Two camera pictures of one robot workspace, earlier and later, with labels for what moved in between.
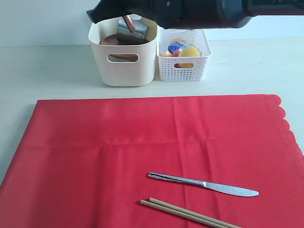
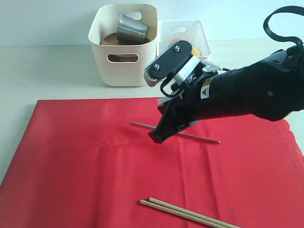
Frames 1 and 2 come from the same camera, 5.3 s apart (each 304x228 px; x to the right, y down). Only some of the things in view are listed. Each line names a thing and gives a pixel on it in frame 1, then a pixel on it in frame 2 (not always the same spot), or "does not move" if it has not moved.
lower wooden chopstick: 180,213 does not move
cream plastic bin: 124,65 does not move
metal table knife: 226,189 -> 205,139
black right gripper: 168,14 -> 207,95
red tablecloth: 84,163 does not move
